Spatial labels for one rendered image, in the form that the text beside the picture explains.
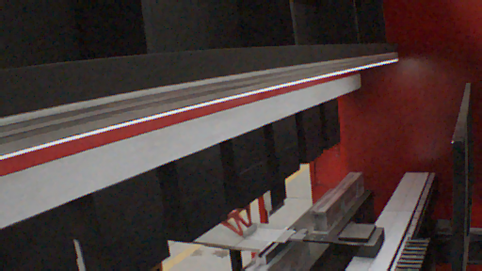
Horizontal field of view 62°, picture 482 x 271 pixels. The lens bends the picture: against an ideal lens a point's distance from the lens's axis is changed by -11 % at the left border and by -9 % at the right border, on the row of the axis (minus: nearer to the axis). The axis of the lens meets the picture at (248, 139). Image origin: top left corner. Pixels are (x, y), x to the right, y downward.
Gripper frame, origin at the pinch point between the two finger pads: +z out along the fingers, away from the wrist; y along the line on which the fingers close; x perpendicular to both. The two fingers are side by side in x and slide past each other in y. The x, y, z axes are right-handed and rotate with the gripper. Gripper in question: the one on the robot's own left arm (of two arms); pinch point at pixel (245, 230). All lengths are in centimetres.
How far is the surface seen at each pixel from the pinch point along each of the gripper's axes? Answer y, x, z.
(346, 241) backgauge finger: -4.3, -28.5, 15.7
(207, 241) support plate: -7.5, 8.5, -3.0
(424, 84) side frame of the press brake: 85, -54, -7
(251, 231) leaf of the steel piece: 1.5, -0.5, 1.7
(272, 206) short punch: -4.1, -15.0, -2.0
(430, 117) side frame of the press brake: 85, -49, 6
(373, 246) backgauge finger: -5.4, -34.5, 19.7
